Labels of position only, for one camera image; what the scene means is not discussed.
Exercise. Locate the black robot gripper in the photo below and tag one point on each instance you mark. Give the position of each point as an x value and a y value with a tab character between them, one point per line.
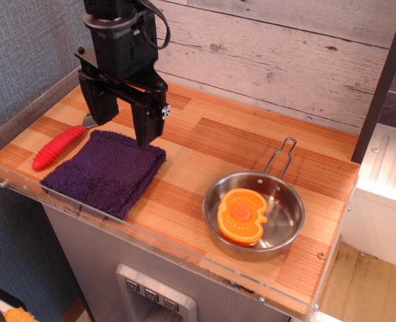
120	65

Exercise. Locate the dark purple cloth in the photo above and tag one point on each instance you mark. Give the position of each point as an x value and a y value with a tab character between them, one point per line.
110	173

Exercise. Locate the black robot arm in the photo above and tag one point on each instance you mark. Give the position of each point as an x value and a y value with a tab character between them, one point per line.
122	14

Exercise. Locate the clear acrylic table guard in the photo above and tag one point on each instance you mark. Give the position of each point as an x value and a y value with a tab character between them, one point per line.
168	220

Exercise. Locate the orange toy pumpkin slice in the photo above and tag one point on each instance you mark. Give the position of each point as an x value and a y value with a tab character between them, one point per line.
241	215

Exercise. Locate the grey toy fridge cabinet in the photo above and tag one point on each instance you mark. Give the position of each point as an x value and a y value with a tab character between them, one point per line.
94	254

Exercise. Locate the small steel frying pan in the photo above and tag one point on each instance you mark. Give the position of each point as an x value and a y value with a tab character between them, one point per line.
286	214

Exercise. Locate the silver dispenser panel with buttons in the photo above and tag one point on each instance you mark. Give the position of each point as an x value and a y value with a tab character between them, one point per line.
147	299

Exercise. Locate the orange object bottom left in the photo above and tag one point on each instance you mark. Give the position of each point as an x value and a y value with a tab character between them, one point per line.
18	315

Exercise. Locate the white toy sink unit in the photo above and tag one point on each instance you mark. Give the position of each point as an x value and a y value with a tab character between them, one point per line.
370	223

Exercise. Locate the red handled metal spoon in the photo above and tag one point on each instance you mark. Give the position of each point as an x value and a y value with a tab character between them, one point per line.
49	152

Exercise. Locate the dark right shelf post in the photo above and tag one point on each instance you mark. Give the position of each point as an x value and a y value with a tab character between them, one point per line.
374	111

